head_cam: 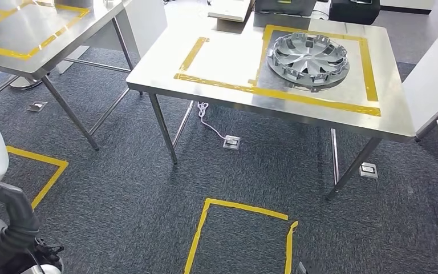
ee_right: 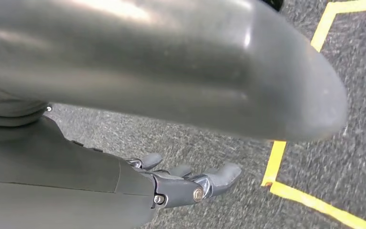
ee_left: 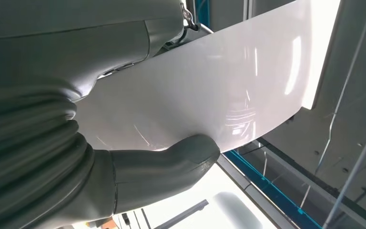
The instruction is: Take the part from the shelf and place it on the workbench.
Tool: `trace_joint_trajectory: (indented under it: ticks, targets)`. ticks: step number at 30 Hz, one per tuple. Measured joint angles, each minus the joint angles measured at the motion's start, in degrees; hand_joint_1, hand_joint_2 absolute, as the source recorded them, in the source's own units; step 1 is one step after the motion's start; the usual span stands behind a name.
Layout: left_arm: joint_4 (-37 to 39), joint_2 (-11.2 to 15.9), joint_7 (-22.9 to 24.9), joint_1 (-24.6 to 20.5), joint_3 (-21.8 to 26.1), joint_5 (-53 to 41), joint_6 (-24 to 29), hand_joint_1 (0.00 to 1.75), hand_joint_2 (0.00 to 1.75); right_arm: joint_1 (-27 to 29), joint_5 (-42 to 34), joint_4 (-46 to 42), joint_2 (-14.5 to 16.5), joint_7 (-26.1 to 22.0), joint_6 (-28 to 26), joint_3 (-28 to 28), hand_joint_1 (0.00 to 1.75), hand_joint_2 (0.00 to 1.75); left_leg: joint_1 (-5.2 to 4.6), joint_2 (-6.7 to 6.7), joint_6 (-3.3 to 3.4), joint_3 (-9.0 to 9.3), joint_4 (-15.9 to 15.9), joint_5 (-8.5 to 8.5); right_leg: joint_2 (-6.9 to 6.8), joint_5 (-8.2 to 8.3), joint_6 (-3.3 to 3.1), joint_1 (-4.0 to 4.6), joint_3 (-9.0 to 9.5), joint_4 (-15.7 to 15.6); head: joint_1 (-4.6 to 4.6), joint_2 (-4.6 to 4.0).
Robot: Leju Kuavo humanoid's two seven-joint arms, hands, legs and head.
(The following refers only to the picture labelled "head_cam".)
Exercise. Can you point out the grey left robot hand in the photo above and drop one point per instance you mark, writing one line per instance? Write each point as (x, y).
(17, 208)

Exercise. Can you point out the yellow workbench tape outline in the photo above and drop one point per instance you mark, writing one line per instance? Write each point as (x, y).
(3, 51)

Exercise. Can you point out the silver floor socket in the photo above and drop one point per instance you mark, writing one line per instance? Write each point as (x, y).
(231, 142)
(368, 170)
(37, 106)

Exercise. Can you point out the chrome round stand base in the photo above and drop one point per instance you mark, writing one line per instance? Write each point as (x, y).
(24, 83)

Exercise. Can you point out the yellow floor tape square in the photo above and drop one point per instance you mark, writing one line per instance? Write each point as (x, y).
(241, 208)

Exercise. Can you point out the brown cardboard box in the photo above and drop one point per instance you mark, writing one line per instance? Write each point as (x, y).
(232, 26)

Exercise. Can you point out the white flat tray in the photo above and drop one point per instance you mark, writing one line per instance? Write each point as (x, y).
(230, 9)

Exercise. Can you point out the silver wheel hubcap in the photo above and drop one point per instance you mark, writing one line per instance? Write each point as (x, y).
(306, 60)

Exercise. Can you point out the dark grey box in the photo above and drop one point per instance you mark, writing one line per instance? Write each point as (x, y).
(285, 7)

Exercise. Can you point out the black box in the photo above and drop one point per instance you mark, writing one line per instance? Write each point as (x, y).
(355, 13)

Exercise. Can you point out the white cabinet panel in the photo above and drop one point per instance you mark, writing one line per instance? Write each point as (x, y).
(434, 75)

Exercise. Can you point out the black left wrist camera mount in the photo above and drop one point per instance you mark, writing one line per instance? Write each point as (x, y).
(47, 257)

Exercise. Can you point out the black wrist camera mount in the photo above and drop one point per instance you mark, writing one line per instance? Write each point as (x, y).
(301, 268)
(47, 257)

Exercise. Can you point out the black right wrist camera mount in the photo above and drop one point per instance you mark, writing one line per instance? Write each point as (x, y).
(301, 268)

